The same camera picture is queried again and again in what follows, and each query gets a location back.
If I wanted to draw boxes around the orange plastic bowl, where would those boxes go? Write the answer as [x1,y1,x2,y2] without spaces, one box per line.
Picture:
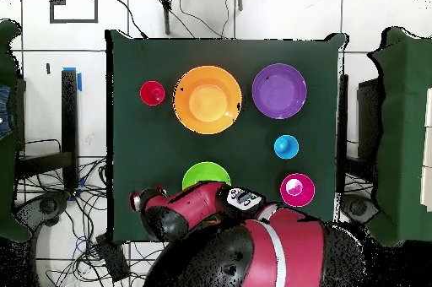
[172,65,243,136]

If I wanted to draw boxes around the green plastic bowl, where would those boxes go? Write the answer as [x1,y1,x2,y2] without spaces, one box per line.
[181,160,233,191]

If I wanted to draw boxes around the black metal stand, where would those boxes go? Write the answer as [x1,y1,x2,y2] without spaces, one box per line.
[335,73,384,197]
[14,69,79,189]

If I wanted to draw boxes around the purple plastic bowl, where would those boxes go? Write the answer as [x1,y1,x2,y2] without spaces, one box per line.
[251,62,308,120]

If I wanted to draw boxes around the green cloth covered table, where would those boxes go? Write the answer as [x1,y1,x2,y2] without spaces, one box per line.
[367,26,432,247]
[0,19,31,242]

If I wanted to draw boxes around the blue denim fabric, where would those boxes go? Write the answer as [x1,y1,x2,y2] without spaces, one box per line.
[0,84,15,141]

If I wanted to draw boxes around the blue plastic cup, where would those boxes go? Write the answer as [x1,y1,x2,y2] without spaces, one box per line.
[273,134,300,160]

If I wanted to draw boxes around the tangle of cables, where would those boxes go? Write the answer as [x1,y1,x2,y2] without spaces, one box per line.
[19,156,166,287]

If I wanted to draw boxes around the dark green tablecloth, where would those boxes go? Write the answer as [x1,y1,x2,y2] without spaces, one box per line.
[105,29,348,246]

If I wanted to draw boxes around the black floor cable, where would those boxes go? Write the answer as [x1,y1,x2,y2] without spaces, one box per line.
[110,0,149,40]

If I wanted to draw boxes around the magenta plastic bowl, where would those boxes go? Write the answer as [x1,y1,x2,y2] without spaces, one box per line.
[279,172,316,208]

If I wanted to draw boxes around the white box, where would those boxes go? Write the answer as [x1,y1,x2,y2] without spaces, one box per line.
[419,87,432,212]

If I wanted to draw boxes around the blue tape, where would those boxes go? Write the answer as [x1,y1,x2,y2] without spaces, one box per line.
[62,66,83,92]

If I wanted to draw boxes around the black power box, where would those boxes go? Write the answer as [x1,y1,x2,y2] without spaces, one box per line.
[94,232,132,283]

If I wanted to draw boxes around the red plastic cup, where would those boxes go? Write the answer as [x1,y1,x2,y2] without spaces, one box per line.
[139,79,166,107]

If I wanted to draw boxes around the black tripod stand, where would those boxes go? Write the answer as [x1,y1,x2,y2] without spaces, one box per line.
[150,0,245,35]

